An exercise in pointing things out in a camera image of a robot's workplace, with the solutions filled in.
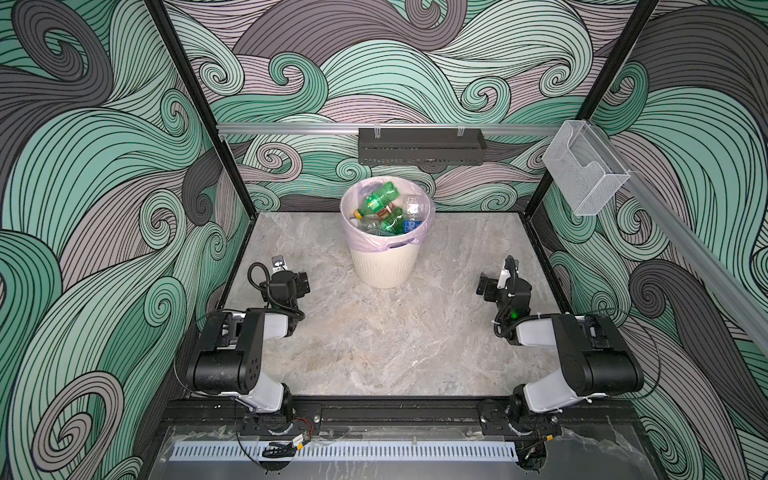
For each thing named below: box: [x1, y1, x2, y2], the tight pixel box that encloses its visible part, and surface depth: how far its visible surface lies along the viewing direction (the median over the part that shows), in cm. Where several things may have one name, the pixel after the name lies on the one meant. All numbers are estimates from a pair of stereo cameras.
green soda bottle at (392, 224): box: [380, 207, 404, 235], surface depth 92 cm
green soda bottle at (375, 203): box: [354, 182, 400, 220], surface depth 94 cm
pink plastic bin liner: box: [340, 176, 436, 252], surface depth 88 cm
